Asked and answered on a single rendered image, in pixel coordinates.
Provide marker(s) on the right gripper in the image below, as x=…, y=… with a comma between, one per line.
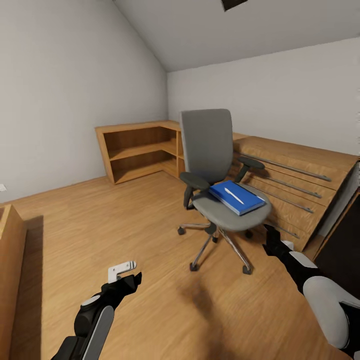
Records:
x=273, y=241

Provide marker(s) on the cabinet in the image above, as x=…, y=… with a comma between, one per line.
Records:
x=339, y=254
x=300, y=182

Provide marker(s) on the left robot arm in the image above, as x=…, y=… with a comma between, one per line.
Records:
x=95, y=317

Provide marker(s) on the swivel chair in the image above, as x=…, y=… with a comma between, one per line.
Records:
x=207, y=139

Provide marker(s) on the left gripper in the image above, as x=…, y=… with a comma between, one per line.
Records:
x=126, y=286

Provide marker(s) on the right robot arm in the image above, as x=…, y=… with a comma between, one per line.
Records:
x=336, y=310

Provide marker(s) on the folder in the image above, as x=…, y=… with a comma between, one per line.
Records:
x=250, y=200

